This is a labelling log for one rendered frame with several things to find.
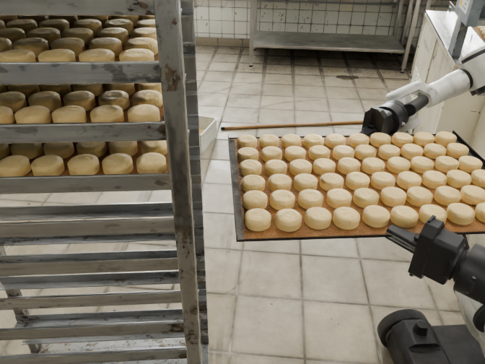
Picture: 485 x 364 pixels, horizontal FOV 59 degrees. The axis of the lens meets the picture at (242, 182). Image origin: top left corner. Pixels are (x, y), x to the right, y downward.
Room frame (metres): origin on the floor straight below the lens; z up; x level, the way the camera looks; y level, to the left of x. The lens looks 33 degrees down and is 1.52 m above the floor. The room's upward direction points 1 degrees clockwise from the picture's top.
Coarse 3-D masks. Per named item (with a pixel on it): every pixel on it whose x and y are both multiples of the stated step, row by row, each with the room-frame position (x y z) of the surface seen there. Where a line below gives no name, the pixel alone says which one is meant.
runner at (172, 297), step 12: (0, 300) 0.55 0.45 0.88; (12, 300) 0.55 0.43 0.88; (24, 300) 0.55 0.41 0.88; (36, 300) 0.56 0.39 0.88; (48, 300) 0.56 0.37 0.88; (60, 300) 0.56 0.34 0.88; (72, 300) 0.56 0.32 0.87; (84, 300) 0.56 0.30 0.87; (96, 300) 0.56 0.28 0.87; (108, 300) 0.57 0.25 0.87; (120, 300) 0.57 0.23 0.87; (132, 300) 0.57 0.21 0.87; (144, 300) 0.57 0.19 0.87; (156, 300) 0.57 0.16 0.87; (168, 300) 0.57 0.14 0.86; (180, 300) 0.58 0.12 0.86
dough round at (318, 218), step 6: (312, 210) 0.66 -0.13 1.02; (318, 210) 0.66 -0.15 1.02; (324, 210) 0.66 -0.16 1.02; (306, 216) 0.65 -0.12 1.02; (312, 216) 0.64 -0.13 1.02; (318, 216) 0.65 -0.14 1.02; (324, 216) 0.65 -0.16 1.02; (330, 216) 0.65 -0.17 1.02; (306, 222) 0.64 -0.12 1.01; (312, 222) 0.63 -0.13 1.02; (318, 222) 0.63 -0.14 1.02; (324, 222) 0.63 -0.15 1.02; (330, 222) 0.64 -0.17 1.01; (318, 228) 0.63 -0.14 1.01; (324, 228) 0.63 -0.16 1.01
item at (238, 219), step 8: (280, 136) 1.00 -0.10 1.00; (304, 136) 1.01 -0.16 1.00; (344, 136) 1.01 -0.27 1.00; (232, 144) 0.96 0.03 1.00; (464, 144) 0.97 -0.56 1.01; (232, 152) 0.92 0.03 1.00; (472, 152) 0.93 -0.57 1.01; (232, 160) 0.88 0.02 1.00; (232, 168) 0.84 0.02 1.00; (232, 176) 0.81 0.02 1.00; (232, 184) 0.76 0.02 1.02; (232, 192) 0.74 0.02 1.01; (240, 208) 0.69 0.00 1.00; (240, 216) 0.67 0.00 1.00; (240, 224) 0.64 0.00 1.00; (240, 232) 0.62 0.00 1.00; (464, 232) 0.63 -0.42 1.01; (472, 232) 0.63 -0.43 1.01; (480, 232) 0.63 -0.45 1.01; (240, 240) 0.59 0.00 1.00; (248, 240) 0.60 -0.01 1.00; (256, 240) 0.60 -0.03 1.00; (264, 240) 0.60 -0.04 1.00
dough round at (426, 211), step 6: (426, 204) 0.69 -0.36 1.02; (432, 204) 0.69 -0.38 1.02; (420, 210) 0.67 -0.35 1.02; (426, 210) 0.67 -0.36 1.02; (432, 210) 0.67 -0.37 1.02; (438, 210) 0.67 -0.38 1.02; (444, 210) 0.67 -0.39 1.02; (420, 216) 0.66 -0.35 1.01; (426, 216) 0.65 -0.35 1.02; (438, 216) 0.65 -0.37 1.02; (444, 216) 0.65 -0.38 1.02; (444, 222) 0.65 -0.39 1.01
